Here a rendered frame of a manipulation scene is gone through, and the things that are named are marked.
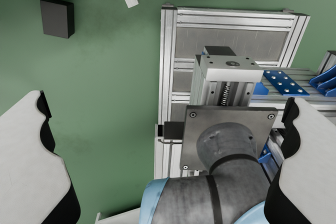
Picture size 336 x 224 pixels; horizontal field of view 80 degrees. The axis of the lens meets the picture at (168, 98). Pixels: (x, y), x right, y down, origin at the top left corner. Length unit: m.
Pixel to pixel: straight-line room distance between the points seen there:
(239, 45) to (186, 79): 0.39
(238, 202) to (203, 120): 0.19
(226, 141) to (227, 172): 0.08
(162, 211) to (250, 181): 0.17
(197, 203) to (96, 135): 1.71
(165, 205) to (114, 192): 2.32
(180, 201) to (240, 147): 0.18
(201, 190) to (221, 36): 1.03
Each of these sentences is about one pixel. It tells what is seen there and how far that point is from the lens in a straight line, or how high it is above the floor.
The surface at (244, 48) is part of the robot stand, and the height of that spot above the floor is 0.21.
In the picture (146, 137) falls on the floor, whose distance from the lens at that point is 1.98.
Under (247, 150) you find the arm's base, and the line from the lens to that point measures 0.49.
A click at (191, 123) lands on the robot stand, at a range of 0.50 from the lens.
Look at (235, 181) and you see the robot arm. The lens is 0.43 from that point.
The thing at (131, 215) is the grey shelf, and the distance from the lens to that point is 2.84.
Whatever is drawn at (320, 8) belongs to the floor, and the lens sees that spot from 1.78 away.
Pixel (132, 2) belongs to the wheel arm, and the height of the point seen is 0.83.
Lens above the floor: 1.42
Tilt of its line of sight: 57 degrees down
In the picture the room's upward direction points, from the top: 177 degrees clockwise
